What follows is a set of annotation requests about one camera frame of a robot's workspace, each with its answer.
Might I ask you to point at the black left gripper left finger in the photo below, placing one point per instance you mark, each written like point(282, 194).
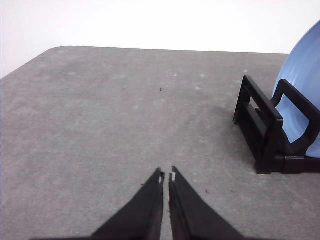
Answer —
point(140, 219)

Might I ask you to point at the blue plate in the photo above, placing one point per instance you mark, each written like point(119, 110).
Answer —
point(301, 69)

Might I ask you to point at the black plastic dish rack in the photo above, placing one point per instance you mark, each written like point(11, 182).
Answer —
point(260, 125)

